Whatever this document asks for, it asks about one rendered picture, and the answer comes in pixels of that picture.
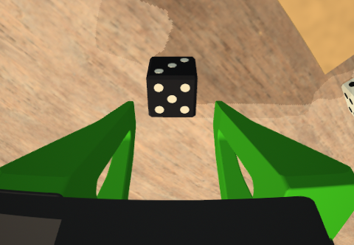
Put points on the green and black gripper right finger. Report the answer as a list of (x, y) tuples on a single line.
[(279, 167)]

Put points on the black dice with cream pips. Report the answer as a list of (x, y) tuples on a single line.
[(172, 87)]

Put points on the tan flat mat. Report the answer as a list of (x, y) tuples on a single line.
[(326, 27)]

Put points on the cream die with black pips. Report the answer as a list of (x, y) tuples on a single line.
[(348, 90)]

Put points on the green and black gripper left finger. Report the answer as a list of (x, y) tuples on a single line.
[(72, 164)]

